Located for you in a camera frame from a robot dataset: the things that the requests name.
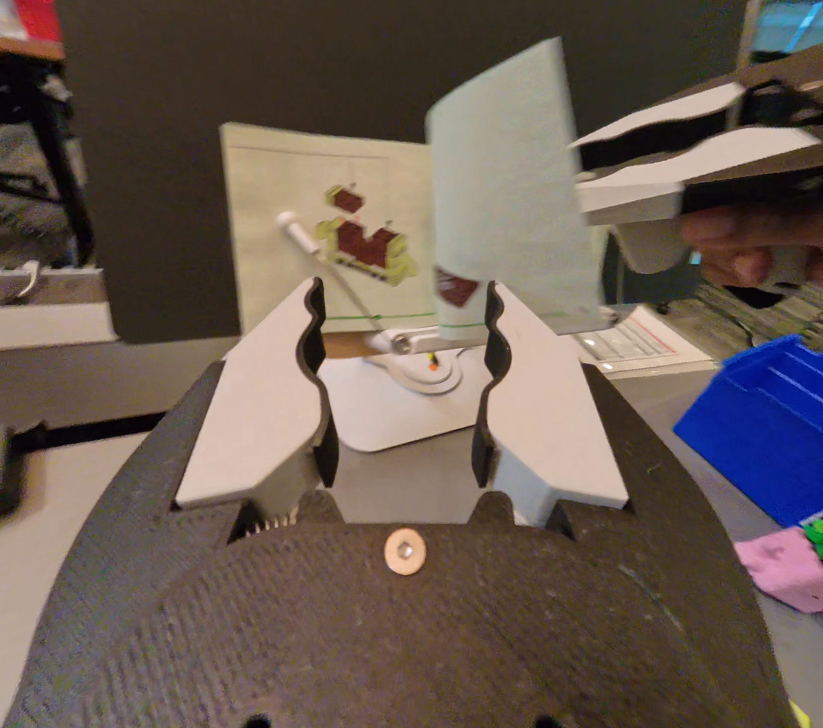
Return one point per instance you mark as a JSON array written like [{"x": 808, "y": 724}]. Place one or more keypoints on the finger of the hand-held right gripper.
[
  {"x": 630, "y": 197},
  {"x": 656, "y": 114}
]

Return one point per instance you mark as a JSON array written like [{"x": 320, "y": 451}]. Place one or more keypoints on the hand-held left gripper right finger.
[{"x": 546, "y": 406}]

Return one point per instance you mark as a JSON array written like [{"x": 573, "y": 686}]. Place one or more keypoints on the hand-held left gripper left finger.
[{"x": 257, "y": 406}]

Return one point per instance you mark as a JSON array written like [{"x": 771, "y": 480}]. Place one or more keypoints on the building instruction booklet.
[{"x": 276, "y": 194}]

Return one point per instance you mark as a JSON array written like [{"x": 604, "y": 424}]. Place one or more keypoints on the person's right hand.
[{"x": 739, "y": 245}]

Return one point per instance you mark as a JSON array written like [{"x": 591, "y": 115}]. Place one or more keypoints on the laminated paper sheet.
[{"x": 643, "y": 345}]

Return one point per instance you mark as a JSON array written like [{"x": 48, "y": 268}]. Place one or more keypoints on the white book stand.
[{"x": 386, "y": 413}]

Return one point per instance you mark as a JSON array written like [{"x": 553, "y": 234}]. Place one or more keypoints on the blue storage bin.
[{"x": 759, "y": 432}]

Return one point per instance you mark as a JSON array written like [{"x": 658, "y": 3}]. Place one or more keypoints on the pink pig planter toy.
[{"x": 781, "y": 567}]

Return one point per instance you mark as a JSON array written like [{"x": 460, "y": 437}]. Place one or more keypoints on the wooden top desk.
[{"x": 32, "y": 49}]

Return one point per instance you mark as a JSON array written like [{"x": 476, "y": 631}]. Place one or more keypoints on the red plastic crate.
[{"x": 29, "y": 14}]

